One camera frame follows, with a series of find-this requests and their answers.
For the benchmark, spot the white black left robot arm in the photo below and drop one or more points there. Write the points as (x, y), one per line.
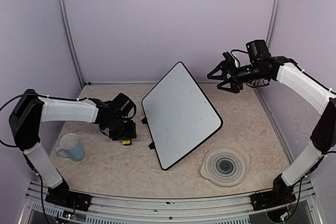
(112, 117)

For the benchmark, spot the front aluminium rail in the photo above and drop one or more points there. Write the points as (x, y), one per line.
(238, 208)

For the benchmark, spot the right aluminium frame post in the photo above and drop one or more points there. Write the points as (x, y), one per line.
(272, 21)

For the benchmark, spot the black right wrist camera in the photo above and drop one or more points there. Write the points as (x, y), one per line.
(257, 51)

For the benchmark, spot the aluminium frame post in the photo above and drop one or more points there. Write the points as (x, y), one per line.
(272, 21)
(70, 43)

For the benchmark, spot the light blue mug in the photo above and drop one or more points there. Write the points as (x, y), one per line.
(70, 147)

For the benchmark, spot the white whiteboard black frame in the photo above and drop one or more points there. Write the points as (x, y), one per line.
(179, 115)

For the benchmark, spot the left aluminium frame post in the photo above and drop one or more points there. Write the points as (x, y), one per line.
(70, 43)

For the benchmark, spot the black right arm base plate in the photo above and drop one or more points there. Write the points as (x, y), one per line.
(268, 199)

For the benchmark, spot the grey spiral pattern plate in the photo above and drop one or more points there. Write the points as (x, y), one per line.
(225, 166)

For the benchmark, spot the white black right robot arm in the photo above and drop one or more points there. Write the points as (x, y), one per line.
(285, 71)

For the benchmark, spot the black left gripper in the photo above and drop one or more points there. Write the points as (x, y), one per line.
(131, 132)

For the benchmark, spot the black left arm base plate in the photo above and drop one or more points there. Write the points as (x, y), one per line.
(71, 200)

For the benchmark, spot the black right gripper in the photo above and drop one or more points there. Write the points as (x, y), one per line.
(236, 82)

